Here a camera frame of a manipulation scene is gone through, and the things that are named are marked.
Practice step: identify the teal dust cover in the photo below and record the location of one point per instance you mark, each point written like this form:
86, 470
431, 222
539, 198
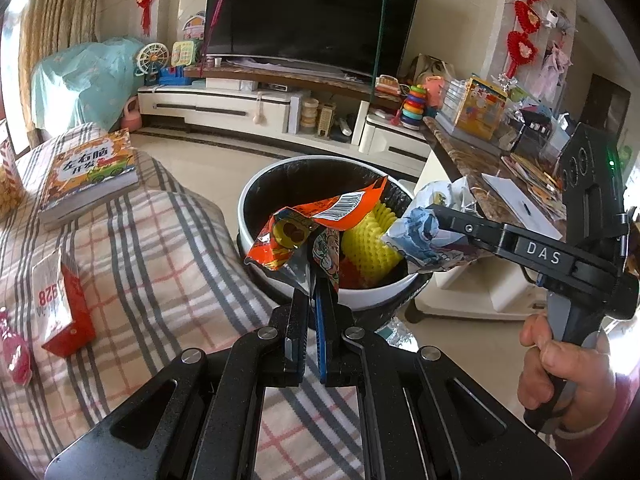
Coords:
80, 80

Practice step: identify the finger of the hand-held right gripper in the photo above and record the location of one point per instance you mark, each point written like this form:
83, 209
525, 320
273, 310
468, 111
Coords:
470, 227

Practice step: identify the person's right hand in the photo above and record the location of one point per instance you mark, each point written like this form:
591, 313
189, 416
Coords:
582, 370

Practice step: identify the person's right forearm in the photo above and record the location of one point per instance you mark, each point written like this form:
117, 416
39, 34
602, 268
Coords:
617, 420

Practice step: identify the white security camera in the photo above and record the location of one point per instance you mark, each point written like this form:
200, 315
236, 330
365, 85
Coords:
552, 17

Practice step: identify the pink packet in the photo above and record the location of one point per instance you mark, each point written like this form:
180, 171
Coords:
14, 352

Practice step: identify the beige curtain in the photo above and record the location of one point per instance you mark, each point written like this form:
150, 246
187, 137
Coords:
60, 5

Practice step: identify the orange snack wrapper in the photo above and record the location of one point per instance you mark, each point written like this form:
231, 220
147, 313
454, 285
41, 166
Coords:
285, 235

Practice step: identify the clear snack jar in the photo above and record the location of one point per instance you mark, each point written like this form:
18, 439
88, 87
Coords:
9, 180

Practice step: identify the colourful picture book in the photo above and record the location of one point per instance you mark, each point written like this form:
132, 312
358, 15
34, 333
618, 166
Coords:
90, 175

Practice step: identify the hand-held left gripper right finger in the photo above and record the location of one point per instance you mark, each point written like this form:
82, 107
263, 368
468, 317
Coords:
324, 340

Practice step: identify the red and white box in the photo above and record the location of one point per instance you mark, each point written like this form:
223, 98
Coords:
65, 305

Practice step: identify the ferris wheel toy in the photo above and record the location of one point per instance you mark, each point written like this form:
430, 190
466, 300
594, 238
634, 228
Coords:
148, 62

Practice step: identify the white television cabinet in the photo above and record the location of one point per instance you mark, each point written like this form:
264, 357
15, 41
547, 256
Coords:
225, 105

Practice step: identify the white envelope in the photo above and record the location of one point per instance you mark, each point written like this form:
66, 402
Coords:
522, 207

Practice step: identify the pink kettlebell toy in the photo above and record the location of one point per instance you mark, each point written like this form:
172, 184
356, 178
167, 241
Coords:
131, 119

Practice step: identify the blue white wrapper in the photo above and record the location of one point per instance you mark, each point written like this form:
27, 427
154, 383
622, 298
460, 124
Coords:
420, 235

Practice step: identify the marble top side cabinet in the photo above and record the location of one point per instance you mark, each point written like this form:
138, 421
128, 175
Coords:
465, 170

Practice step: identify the white trash bin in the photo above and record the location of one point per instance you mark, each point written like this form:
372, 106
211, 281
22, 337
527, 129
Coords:
280, 180

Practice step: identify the black television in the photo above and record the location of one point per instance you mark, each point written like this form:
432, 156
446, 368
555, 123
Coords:
305, 10

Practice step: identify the green toy cash register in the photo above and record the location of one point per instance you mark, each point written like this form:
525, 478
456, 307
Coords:
183, 55

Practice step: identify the yellow foam fruit net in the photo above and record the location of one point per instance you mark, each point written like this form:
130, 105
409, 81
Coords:
372, 245

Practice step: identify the colourful toy box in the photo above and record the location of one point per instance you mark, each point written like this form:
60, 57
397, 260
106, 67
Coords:
482, 105

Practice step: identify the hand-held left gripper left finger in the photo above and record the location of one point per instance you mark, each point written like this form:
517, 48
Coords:
300, 330

